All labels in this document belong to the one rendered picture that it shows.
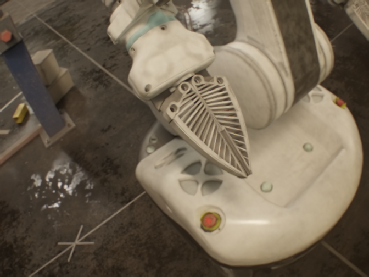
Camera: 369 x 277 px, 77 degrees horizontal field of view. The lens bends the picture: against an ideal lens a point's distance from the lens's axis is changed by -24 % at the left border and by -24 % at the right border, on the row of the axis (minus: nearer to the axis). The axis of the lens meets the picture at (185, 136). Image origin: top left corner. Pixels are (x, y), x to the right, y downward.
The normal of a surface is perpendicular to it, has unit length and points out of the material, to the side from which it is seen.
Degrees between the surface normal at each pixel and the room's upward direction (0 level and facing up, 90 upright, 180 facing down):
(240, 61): 71
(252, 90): 88
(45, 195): 0
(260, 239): 46
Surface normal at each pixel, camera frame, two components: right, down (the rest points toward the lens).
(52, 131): 0.64, 0.51
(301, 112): -0.80, 0.31
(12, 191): -0.15, -0.65
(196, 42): 0.31, -0.15
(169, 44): 0.55, 0.40
